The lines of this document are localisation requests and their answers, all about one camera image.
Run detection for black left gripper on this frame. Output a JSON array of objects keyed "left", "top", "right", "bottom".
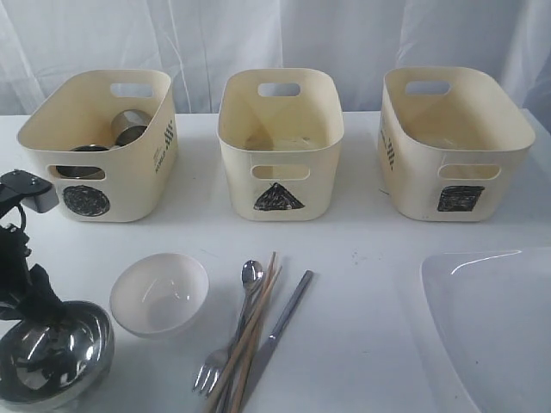
[{"left": 1, "top": 224, "right": 67, "bottom": 323}]

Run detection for stainless steel bowl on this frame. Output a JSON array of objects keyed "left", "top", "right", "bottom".
[{"left": 1, "top": 300, "right": 115, "bottom": 412}]

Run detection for white plastic bowl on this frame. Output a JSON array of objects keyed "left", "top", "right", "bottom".
[{"left": 109, "top": 253, "right": 210, "bottom": 339}]

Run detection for wooden chopstick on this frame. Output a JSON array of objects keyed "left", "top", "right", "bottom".
[
  {"left": 202, "top": 266, "right": 282, "bottom": 413},
  {"left": 227, "top": 251, "right": 279, "bottom": 412}
]

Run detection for steel table knife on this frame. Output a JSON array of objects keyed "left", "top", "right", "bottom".
[{"left": 239, "top": 270, "right": 314, "bottom": 408}]

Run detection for small steel spoon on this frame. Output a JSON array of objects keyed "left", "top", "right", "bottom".
[{"left": 231, "top": 260, "right": 264, "bottom": 347}]

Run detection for cream bin with circle mark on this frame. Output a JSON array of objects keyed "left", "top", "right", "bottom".
[{"left": 17, "top": 70, "right": 178, "bottom": 223}]

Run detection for steel fork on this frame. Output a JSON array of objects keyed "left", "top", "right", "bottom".
[{"left": 192, "top": 337, "right": 236, "bottom": 397}]

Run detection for white curtain backdrop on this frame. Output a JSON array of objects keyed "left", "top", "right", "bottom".
[{"left": 1, "top": 1, "right": 550, "bottom": 124}]

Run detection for cream bin with triangle mark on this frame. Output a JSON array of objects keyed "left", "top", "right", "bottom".
[{"left": 217, "top": 68, "right": 344, "bottom": 221}]

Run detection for cream bin with square mark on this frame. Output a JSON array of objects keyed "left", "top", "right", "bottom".
[{"left": 378, "top": 66, "right": 536, "bottom": 222}]

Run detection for large white plate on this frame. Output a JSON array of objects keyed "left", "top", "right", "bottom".
[{"left": 420, "top": 247, "right": 550, "bottom": 412}]

